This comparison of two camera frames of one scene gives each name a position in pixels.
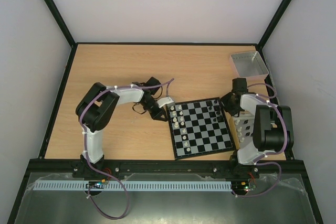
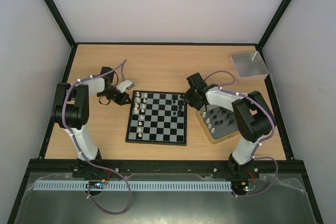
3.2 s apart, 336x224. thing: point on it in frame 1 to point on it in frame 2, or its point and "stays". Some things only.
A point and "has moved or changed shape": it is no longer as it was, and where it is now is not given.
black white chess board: [199, 127] to [157, 117]
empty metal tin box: [249, 65] stays
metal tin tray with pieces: [242, 128] has moved or changed shape
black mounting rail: [82, 169] stays
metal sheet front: [281, 199] stays
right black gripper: [228, 103] to [192, 98]
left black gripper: [156, 115] to [122, 102]
